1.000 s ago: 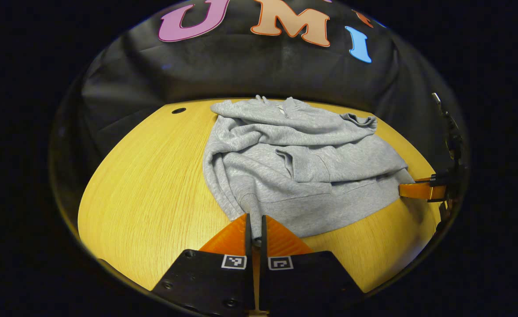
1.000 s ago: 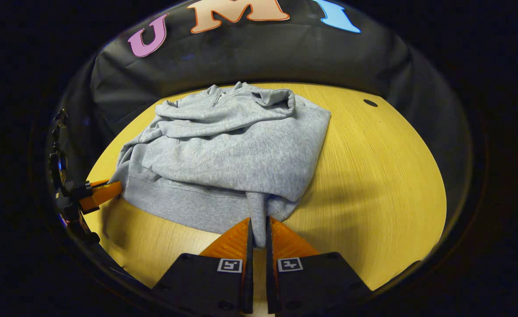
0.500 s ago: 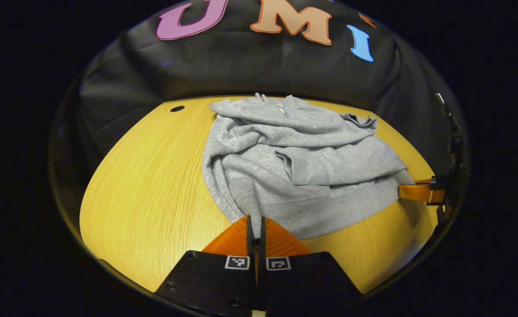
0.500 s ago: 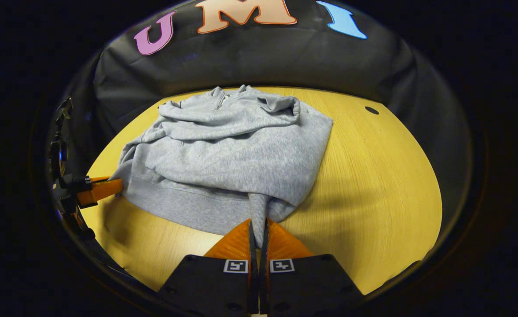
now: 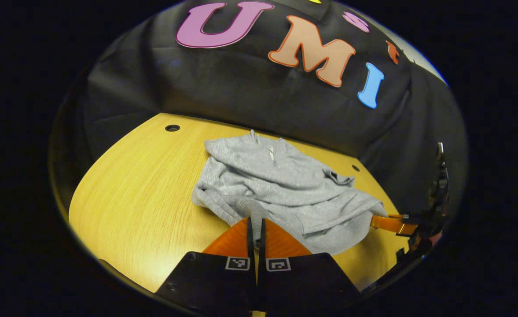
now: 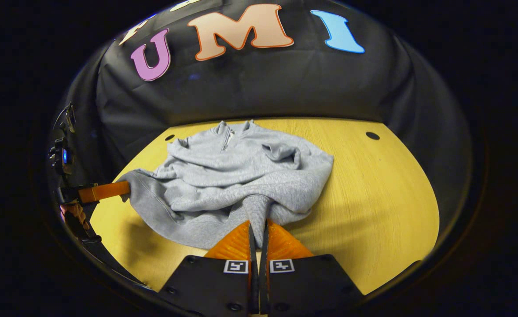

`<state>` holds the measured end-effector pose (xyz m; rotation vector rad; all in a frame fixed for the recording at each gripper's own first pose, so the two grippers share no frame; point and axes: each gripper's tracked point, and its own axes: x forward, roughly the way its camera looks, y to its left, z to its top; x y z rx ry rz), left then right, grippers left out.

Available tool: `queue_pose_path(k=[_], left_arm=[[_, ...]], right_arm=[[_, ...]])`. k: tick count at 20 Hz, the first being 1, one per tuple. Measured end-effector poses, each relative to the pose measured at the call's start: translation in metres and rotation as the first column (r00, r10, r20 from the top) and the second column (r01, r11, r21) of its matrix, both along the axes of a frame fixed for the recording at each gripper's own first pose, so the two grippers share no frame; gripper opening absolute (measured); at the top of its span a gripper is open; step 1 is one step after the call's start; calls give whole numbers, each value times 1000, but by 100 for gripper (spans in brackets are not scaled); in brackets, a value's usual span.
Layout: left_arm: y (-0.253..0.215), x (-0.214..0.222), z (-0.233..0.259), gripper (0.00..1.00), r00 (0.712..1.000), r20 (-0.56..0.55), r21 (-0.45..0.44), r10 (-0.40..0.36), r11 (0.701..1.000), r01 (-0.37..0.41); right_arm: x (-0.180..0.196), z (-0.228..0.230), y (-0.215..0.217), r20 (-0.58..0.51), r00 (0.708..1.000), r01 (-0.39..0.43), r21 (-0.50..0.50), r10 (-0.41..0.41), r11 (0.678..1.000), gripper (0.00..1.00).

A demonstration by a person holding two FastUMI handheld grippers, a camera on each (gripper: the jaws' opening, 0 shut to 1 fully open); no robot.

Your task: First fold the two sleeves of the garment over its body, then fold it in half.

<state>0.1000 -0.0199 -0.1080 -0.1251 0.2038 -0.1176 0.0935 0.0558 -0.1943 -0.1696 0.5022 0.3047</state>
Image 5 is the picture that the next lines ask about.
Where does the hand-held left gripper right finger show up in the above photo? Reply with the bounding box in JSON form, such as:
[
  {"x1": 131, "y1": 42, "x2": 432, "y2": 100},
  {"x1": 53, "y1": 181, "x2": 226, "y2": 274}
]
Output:
[{"x1": 257, "y1": 218, "x2": 361, "y2": 315}]

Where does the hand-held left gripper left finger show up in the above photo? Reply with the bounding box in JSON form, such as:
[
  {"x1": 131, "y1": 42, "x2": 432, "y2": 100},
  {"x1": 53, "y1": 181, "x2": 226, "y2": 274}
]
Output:
[{"x1": 155, "y1": 216, "x2": 257, "y2": 317}]

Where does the grey zip-neck sweatshirt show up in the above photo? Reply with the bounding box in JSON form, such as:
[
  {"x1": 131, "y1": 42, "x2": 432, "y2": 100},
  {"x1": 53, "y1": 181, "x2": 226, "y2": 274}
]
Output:
[{"x1": 191, "y1": 129, "x2": 388, "y2": 256}]

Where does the black backdrop cloth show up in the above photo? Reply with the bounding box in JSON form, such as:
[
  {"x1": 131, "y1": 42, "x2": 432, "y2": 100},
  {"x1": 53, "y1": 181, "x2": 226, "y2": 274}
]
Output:
[{"x1": 50, "y1": 0, "x2": 468, "y2": 221}]

